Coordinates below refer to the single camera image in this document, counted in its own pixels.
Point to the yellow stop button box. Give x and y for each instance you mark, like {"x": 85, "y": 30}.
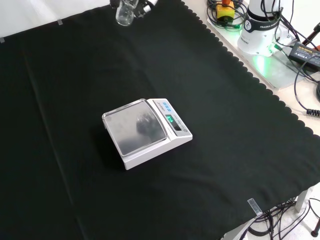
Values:
{"x": 225, "y": 12}

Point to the black bench cloth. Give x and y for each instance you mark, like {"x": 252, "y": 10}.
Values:
{"x": 50, "y": 125}

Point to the white electronic balance steel pan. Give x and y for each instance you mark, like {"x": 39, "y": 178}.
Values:
{"x": 150, "y": 156}

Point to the black power adapter brick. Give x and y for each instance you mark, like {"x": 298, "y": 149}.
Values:
{"x": 305, "y": 54}

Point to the clear glass beaker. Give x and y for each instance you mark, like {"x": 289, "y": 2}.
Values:
{"x": 124, "y": 18}

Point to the white table leg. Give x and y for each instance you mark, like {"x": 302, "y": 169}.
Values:
{"x": 301, "y": 200}

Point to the grey metal base plate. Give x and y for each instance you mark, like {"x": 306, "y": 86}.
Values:
{"x": 277, "y": 72}

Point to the clear tape strip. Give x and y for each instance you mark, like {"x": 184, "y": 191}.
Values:
{"x": 255, "y": 207}

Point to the grey tape piece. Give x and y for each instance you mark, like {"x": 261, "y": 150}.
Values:
{"x": 2, "y": 40}
{"x": 60, "y": 22}

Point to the dark tripod leg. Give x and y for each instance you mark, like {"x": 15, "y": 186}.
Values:
{"x": 311, "y": 35}

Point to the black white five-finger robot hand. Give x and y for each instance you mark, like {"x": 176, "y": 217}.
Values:
{"x": 146, "y": 8}

